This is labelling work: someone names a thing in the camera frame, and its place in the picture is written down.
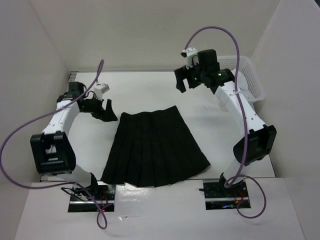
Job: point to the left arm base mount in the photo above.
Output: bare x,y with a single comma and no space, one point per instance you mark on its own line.
81,202

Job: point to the white plastic basket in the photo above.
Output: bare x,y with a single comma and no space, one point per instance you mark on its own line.
248,70

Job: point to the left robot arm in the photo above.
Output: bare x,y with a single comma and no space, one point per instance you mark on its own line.
52,151

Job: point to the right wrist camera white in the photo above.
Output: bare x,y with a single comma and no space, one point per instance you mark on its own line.
190,55

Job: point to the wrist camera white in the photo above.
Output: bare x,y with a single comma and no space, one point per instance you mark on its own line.
101,88
190,55

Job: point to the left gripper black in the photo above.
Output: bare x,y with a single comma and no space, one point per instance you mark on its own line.
106,115

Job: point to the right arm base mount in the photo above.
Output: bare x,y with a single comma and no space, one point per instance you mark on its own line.
216,197

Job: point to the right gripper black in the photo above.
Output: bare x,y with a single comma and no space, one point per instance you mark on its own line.
182,73

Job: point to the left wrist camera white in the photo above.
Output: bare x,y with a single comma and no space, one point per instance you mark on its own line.
101,88

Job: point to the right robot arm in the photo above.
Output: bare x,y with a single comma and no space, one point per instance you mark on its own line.
203,68

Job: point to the black skirt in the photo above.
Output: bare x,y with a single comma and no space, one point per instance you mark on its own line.
153,149

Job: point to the white cloth in basket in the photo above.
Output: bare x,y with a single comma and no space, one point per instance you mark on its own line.
244,88

